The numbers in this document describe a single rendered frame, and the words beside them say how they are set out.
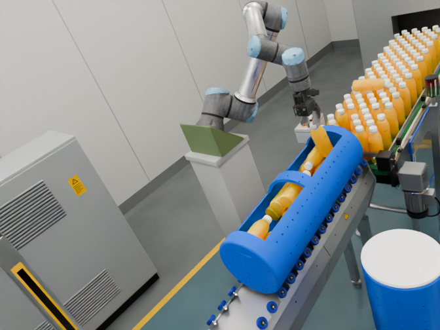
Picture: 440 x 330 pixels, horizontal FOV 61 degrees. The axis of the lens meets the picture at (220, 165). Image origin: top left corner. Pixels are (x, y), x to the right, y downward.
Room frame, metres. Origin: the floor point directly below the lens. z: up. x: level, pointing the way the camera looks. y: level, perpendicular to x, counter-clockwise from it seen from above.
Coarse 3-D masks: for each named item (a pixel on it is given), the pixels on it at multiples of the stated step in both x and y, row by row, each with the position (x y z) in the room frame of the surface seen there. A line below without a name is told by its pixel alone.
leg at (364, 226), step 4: (364, 216) 1.62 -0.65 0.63; (364, 220) 1.59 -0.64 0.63; (368, 220) 1.61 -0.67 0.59; (360, 224) 1.61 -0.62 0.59; (364, 224) 1.59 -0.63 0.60; (368, 224) 1.61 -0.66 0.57; (360, 228) 1.61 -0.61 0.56; (364, 228) 1.60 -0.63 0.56; (368, 228) 1.60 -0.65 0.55; (360, 232) 1.62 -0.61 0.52; (364, 232) 1.60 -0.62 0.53; (368, 232) 1.59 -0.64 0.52; (364, 236) 1.60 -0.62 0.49; (368, 236) 1.59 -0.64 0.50; (364, 240) 1.61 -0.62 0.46; (364, 244) 1.61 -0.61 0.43
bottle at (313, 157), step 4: (316, 148) 1.65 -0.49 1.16; (312, 152) 1.63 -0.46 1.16; (316, 152) 1.62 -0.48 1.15; (308, 156) 1.61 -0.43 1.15; (312, 156) 1.60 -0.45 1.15; (316, 156) 1.59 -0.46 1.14; (320, 156) 1.60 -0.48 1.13; (308, 160) 1.60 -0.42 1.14; (312, 160) 1.58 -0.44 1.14; (316, 160) 1.58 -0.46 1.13; (320, 160) 1.59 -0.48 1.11; (312, 164) 1.57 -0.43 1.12; (316, 164) 1.58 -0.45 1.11
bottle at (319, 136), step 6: (312, 132) 1.55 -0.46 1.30; (318, 132) 1.54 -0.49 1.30; (324, 132) 1.54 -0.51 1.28; (312, 138) 1.56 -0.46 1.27; (318, 138) 1.54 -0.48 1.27; (324, 138) 1.54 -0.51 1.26; (318, 144) 1.55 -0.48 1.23; (324, 144) 1.55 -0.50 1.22; (330, 144) 1.56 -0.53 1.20; (318, 150) 1.58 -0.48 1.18; (324, 150) 1.56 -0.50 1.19; (330, 150) 1.56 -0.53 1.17; (324, 156) 1.57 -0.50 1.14
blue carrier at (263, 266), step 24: (312, 144) 1.77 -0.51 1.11; (336, 144) 1.53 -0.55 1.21; (360, 144) 1.57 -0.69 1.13; (288, 168) 1.60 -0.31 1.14; (336, 168) 1.41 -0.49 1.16; (312, 192) 1.29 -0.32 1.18; (336, 192) 1.35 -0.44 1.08; (288, 216) 1.18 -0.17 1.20; (312, 216) 1.21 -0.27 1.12; (240, 240) 1.12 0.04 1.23; (288, 240) 1.11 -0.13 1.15; (240, 264) 1.13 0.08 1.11; (264, 264) 1.03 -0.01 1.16; (288, 264) 1.06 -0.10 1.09; (264, 288) 1.07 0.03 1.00
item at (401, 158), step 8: (424, 112) 1.99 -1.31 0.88; (416, 120) 1.92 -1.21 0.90; (408, 152) 1.75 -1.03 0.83; (400, 160) 1.66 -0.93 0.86; (408, 160) 1.74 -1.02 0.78; (400, 168) 1.65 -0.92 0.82; (376, 176) 1.81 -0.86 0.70; (384, 176) 1.79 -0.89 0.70; (392, 176) 1.57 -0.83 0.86; (392, 184) 1.58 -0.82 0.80; (376, 208) 1.99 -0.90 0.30; (384, 208) 1.95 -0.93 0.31; (392, 208) 1.91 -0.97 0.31; (400, 208) 1.88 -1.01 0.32; (416, 224) 1.79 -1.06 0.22
